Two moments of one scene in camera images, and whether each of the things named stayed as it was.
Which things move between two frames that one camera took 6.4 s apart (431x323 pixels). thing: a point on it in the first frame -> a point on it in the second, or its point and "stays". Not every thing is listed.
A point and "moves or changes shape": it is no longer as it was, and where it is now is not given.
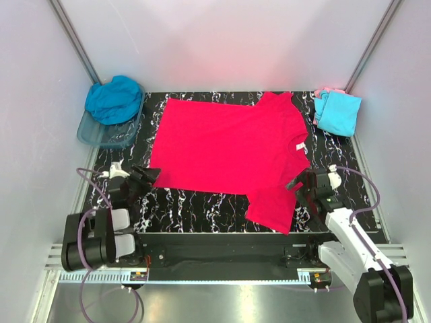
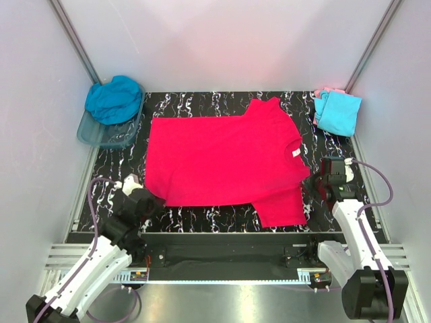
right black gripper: (299, 194) -> (310, 183)
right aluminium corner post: (371, 46) stays
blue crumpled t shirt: (114, 102) stays
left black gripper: (149, 174) -> (158, 205)
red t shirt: (235, 149) moves or changes shape
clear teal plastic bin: (95, 133) stays
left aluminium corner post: (89, 67) stays
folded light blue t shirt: (337, 112) stays
